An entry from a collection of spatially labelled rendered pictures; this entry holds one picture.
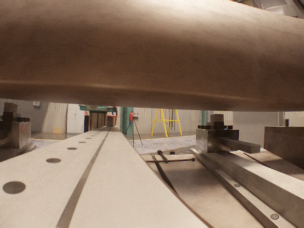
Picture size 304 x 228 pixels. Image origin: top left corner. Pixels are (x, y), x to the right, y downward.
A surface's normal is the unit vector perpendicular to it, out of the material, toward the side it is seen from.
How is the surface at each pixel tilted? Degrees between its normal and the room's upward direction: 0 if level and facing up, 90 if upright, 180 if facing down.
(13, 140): 90
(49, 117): 90
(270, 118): 90
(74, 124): 90
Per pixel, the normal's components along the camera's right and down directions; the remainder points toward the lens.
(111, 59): 0.31, -0.07
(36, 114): 0.61, -0.05
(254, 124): -0.79, -0.07
